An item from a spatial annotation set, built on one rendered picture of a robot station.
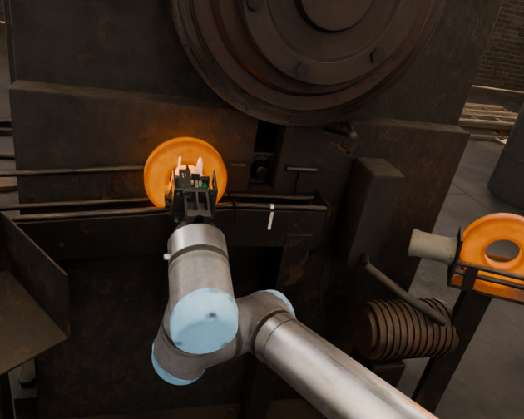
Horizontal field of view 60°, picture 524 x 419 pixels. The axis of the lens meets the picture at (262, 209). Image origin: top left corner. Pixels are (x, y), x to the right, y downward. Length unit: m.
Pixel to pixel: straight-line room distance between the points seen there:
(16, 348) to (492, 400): 1.48
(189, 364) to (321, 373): 0.19
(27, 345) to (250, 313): 0.33
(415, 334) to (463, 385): 0.77
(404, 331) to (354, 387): 0.42
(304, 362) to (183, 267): 0.22
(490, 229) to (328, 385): 0.50
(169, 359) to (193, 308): 0.14
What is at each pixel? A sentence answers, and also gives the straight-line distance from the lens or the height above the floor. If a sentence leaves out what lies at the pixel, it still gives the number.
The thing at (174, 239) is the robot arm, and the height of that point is 0.75.
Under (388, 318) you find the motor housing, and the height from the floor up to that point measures 0.53.
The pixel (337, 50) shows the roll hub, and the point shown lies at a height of 1.03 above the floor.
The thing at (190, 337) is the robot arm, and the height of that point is 0.68.
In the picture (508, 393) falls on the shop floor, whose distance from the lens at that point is 1.86.
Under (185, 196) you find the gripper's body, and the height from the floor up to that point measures 0.78.
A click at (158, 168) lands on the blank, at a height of 0.77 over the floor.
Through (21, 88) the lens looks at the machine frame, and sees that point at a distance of 0.91.
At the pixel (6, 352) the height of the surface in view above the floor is 0.60.
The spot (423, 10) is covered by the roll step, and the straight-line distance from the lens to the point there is 0.87.
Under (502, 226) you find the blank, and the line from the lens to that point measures 0.99.
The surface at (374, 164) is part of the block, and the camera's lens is 0.99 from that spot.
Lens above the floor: 1.11
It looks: 27 degrees down
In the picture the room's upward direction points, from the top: 11 degrees clockwise
